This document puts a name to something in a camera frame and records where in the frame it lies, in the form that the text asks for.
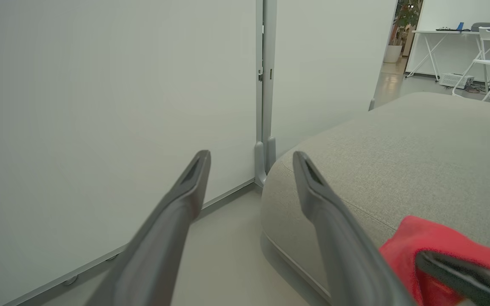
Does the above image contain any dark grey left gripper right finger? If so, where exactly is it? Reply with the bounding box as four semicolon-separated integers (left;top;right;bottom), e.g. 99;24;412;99
293;150;418;306

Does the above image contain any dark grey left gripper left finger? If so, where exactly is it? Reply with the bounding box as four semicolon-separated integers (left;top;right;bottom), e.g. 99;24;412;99
84;150;211;306

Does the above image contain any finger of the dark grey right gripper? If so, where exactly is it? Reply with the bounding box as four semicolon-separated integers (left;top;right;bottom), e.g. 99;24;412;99
415;250;490;306

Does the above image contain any red cloth garment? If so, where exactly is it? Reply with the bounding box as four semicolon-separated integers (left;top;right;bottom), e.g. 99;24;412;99
378;215;490;306

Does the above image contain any grey fabric sofa seat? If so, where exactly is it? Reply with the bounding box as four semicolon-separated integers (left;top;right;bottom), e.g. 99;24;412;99
260;92;490;306

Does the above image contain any large white partition panel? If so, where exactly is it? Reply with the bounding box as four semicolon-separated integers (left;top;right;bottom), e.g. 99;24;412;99
0;0;258;306

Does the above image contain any narrow white partition panel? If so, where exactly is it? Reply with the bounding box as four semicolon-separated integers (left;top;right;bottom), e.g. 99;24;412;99
271;0;399;159

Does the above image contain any white box on floor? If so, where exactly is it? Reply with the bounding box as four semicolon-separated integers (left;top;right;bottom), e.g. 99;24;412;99
439;73;475;89

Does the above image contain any white plant pot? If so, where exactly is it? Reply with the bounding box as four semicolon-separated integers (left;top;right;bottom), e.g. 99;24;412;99
383;44;403;64

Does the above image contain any white trestle table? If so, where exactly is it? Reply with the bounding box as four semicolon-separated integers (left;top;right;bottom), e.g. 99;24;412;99
405;29;484;82

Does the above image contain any green potted plant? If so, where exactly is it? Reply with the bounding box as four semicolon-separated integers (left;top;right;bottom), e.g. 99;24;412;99
391;0;424;45

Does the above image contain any grey partition post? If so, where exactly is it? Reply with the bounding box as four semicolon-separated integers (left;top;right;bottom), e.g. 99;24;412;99
254;0;278;188

